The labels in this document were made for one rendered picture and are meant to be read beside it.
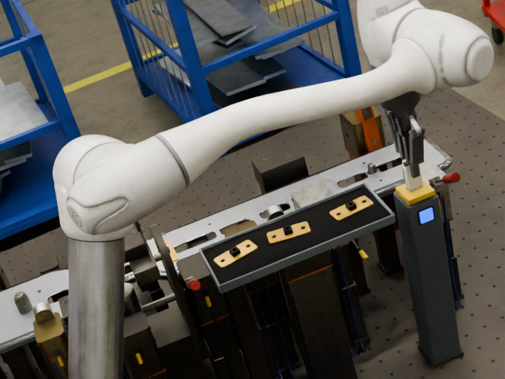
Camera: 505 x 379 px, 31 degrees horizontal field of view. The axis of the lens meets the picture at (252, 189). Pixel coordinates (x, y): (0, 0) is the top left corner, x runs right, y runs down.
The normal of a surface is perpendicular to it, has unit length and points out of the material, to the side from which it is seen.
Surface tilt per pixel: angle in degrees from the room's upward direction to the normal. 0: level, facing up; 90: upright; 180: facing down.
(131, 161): 20
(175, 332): 0
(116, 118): 0
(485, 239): 0
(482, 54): 90
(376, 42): 90
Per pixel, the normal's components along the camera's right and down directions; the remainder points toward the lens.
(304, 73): -0.22, -0.81
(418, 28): -0.40, -0.71
